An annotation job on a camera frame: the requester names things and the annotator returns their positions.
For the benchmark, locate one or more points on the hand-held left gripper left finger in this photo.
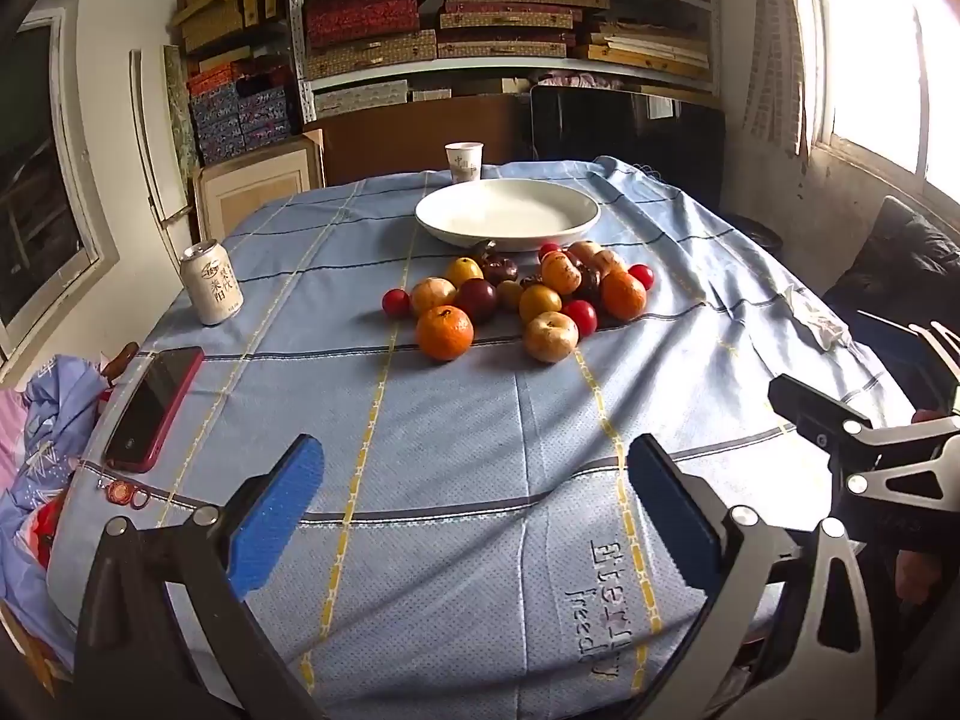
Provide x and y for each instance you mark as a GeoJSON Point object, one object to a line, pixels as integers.
{"type": "Point", "coordinates": [277, 517]}

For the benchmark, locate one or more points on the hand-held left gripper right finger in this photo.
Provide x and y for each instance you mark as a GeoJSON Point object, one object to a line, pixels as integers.
{"type": "Point", "coordinates": [667, 517]}

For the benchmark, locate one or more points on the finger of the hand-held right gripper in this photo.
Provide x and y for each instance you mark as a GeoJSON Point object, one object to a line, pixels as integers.
{"type": "Point", "coordinates": [941, 349]}
{"type": "Point", "coordinates": [806, 409]}

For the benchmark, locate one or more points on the orange mandarin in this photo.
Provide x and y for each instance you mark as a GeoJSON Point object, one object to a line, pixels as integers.
{"type": "Point", "coordinates": [624, 294]}
{"type": "Point", "coordinates": [445, 331]}

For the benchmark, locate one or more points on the dark purple plum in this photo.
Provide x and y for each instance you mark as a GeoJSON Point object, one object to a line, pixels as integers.
{"type": "Point", "coordinates": [589, 281]}
{"type": "Point", "coordinates": [477, 298]}

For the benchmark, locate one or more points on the small yellow orange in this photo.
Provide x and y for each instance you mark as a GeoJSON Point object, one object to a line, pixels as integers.
{"type": "Point", "coordinates": [463, 271]}
{"type": "Point", "coordinates": [561, 272]}
{"type": "Point", "coordinates": [539, 303]}

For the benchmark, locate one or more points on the dark brown water chestnut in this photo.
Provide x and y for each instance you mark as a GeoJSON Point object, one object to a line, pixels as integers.
{"type": "Point", "coordinates": [484, 249]}
{"type": "Point", "coordinates": [532, 281]}
{"type": "Point", "coordinates": [501, 268]}

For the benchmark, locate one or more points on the tan longan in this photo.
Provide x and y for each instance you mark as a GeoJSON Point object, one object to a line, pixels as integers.
{"type": "Point", "coordinates": [510, 293]}

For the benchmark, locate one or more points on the white oval plate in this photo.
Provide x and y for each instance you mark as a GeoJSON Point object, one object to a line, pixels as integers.
{"type": "Point", "coordinates": [510, 214]}

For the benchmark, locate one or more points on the crumpled clear plastic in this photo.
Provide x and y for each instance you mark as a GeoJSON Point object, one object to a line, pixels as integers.
{"type": "Point", "coordinates": [817, 319]}

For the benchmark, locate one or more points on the black jacket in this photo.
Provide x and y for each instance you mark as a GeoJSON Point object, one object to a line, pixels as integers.
{"type": "Point", "coordinates": [900, 262]}

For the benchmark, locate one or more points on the phone in red case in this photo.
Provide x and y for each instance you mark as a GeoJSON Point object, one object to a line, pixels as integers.
{"type": "Point", "coordinates": [150, 409]}

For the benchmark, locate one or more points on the blue checked tablecloth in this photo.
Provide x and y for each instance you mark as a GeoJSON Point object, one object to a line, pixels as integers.
{"type": "Point", "coordinates": [450, 465]}

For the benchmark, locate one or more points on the white beverage can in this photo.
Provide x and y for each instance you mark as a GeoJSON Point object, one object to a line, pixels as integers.
{"type": "Point", "coordinates": [212, 285]}

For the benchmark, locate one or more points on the blue floral cloth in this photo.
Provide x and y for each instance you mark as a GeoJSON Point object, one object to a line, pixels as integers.
{"type": "Point", "coordinates": [52, 420]}

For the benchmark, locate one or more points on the bright window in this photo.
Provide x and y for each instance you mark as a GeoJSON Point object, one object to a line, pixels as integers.
{"type": "Point", "coordinates": [862, 52]}

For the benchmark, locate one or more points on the light wooden cabinet door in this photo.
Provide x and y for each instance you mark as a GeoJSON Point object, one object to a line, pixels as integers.
{"type": "Point", "coordinates": [255, 184]}

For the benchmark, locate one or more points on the patterned curtain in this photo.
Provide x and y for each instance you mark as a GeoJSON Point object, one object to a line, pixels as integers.
{"type": "Point", "coordinates": [776, 52]}

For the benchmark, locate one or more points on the brown wooden board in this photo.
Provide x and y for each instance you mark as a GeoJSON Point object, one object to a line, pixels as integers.
{"type": "Point", "coordinates": [390, 139]}

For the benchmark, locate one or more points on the stack of blue patterned boxes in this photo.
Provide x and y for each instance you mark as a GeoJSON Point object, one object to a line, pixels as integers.
{"type": "Point", "coordinates": [240, 120]}

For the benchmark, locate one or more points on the white paper cup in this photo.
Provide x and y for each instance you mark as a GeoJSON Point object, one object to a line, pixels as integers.
{"type": "Point", "coordinates": [463, 163]}

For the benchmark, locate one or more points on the white leaning strip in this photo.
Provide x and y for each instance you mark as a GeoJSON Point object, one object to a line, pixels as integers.
{"type": "Point", "coordinates": [142, 135]}

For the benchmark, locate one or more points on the green marbled board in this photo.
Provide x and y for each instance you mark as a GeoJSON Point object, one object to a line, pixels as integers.
{"type": "Point", "coordinates": [180, 105]}

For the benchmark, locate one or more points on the white metal shelf unit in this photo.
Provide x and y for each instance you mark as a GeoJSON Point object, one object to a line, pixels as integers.
{"type": "Point", "coordinates": [296, 30]}

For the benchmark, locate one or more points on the stack of tan wooden boxes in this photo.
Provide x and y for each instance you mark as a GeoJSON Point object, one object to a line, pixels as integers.
{"type": "Point", "coordinates": [217, 15]}

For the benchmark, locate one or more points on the stack of patterned flat boxes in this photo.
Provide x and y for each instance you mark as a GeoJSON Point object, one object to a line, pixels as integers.
{"type": "Point", "coordinates": [360, 15]}

